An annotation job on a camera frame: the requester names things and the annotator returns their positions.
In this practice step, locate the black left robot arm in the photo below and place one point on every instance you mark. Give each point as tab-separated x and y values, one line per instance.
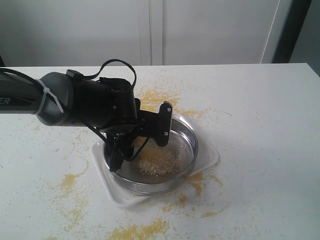
107	106

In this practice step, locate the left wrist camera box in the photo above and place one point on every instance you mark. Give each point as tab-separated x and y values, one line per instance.
164	121

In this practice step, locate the black vertical post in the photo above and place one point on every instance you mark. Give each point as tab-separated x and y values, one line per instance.
291	30

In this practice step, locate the grain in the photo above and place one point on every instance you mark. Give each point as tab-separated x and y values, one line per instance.
155	160

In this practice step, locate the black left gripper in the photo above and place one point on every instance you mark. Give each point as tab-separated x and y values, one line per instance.
120	133

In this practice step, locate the white plastic tray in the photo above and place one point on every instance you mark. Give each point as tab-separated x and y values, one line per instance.
207	156

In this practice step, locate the round stainless steel sieve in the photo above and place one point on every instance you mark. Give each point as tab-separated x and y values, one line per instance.
183	142

